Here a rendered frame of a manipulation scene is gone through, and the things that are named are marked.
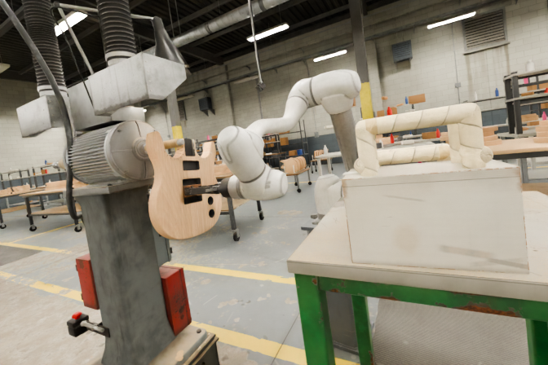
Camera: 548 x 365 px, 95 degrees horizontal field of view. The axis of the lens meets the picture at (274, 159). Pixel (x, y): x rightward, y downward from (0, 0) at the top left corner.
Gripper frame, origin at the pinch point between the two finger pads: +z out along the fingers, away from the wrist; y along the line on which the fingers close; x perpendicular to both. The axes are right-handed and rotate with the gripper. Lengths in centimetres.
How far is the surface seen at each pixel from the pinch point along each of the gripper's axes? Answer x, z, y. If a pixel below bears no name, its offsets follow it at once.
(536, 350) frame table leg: -60, -107, 32
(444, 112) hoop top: 11, -84, -25
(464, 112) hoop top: 11, -87, -25
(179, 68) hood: 44.6, -9.8, -11.3
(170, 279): -44, 33, 12
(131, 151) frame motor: 18.1, 18.6, -12.7
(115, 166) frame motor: 12.3, 20.7, -18.2
